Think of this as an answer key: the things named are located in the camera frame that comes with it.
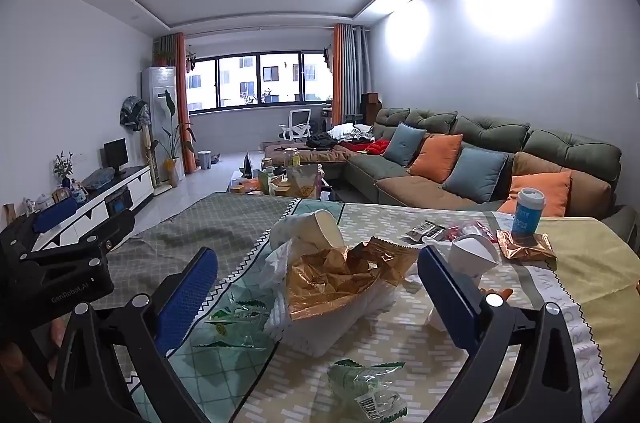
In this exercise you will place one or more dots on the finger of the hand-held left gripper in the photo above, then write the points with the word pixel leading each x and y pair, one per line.
pixel 55 212
pixel 110 233

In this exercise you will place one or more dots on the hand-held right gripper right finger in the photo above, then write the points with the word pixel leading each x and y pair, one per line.
pixel 450 303

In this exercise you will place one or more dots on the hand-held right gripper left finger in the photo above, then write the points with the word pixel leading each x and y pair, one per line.
pixel 185 303

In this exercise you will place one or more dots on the white tissue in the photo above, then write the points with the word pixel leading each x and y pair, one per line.
pixel 412 277

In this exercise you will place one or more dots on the orange peel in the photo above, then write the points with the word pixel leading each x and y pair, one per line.
pixel 496 292

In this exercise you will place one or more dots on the white dotted paper towel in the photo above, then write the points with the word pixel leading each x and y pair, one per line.
pixel 330 330

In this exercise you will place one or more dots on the large gold foil wrapper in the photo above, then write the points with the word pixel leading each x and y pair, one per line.
pixel 325 278

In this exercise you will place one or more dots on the white ceramic jar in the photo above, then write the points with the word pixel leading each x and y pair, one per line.
pixel 44 202

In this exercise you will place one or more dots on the blue and white porcelain jar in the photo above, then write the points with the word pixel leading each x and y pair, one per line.
pixel 79 194

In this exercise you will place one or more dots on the blue vase with green branches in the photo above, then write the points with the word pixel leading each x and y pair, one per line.
pixel 64 167

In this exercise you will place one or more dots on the clear wrapper with green print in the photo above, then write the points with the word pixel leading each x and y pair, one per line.
pixel 235 318

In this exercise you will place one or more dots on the white paper cup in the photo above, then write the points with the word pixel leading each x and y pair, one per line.
pixel 470 253
pixel 310 228

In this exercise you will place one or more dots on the white TV cabinet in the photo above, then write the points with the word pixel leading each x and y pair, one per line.
pixel 142 183

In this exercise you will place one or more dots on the red snack packet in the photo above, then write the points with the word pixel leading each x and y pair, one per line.
pixel 460 232

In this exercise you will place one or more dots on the dark snack packet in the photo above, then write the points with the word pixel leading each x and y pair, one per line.
pixel 425 231

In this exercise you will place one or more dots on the patterned tablecloth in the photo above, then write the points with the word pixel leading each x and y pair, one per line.
pixel 390 353

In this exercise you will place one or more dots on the black monitor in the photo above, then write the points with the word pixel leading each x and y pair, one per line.
pixel 115 153

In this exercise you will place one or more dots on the potted plant in yellow pot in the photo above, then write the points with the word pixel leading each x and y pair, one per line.
pixel 173 171

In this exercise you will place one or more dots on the small gold foil wrapper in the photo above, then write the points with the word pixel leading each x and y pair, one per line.
pixel 527 247

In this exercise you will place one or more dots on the clear plastic bag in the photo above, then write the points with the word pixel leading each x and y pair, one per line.
pixel 277 268

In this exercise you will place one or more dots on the green plastic wrapper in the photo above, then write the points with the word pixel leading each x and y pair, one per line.
pixel 365 383

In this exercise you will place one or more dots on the small grey bin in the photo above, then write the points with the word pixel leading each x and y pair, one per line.
pixel 205 159

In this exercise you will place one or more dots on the blue paper cup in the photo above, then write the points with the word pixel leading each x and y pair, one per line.
pixel 527 210

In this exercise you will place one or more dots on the coat stand with grey clothes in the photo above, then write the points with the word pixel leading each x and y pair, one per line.
pixel 134 113

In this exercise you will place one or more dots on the blue cushion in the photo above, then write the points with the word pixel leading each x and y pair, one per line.
pixel 402 143
pixel 475 175

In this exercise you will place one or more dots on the black glass coffee table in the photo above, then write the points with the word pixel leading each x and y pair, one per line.
pixel 235 177

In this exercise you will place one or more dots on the orange cushion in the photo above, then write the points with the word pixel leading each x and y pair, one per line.
pixel 557 193
pixel 435 158

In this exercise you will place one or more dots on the white standing air conditioner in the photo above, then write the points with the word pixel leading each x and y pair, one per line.
pixel 157 93

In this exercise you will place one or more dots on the orange curtain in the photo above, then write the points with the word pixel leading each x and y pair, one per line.
pixel 182 103
pixel 342 73

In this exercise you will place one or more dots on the group of glass jars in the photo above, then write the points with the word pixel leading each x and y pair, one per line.
pixel 280 163

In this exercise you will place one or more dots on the clear snack bag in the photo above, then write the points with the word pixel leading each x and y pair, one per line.
pixel 302 180

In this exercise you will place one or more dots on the red cloth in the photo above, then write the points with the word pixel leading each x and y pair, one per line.
pixel 377 147

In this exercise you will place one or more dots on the small green plant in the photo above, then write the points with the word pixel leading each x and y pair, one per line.
pixel 162 55

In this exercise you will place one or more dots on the green sofa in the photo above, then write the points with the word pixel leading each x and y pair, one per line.
pixel 575 153

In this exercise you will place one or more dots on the white crumpled cloth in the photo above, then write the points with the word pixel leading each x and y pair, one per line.
pixel 350 132

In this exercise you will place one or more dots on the grey curtain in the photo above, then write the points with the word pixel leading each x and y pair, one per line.
pixel 361 73
pixel 169 39

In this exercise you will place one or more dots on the black cloth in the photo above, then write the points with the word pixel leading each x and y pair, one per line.
pixel 320 140

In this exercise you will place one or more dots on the white office chair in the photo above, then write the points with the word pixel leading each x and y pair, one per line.
pixel 297 123

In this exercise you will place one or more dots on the brown wooden cabinet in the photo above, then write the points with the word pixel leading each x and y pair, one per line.
pixel 371 105

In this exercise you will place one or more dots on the black framed window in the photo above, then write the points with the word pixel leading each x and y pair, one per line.
pixel 260 78

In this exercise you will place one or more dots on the wooden picture frame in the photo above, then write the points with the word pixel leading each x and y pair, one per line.
pixel 61 194

